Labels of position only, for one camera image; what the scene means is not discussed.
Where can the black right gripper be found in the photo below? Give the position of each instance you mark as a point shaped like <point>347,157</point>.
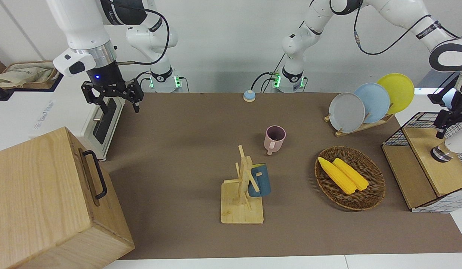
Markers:
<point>102,76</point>

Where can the pink mug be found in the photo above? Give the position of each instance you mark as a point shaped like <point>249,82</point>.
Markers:
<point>273,144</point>

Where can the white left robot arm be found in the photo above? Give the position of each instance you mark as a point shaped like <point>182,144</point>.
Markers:
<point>316,22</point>

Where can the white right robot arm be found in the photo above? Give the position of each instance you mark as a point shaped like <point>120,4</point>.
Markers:
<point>81,26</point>

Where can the cream toaster oven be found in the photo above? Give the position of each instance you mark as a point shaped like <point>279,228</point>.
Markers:
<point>66,112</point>

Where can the yellow plate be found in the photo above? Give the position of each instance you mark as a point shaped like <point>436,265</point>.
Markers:
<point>399,89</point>

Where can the wooden plate rack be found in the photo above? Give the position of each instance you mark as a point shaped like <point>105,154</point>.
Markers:
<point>380,120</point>

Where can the woven tray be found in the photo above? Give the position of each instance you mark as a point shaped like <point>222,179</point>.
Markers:
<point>47,64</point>

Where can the light blue plate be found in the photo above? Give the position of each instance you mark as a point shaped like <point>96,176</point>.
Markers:
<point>376,101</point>

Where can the beige cloth bag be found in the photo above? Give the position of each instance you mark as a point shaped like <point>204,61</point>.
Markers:
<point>21,76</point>

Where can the grey plate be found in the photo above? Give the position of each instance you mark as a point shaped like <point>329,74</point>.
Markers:
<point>346,112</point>

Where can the yellow corn cob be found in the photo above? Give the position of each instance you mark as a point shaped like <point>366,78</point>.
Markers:
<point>352,173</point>
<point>337,177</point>

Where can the brown wicker basket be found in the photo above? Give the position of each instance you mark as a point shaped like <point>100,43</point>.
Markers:
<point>369,198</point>

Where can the blue service bell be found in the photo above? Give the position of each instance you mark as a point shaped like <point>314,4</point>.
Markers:
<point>249,96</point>

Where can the dark blue mug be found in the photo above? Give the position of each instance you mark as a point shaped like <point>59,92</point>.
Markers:
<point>262,183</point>

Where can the wooden mug stand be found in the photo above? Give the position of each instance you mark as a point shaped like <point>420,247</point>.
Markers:
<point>242,213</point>

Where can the brown table mat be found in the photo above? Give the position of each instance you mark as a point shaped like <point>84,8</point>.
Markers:
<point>290,231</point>

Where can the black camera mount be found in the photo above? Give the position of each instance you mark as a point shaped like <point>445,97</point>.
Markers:
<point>434,99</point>

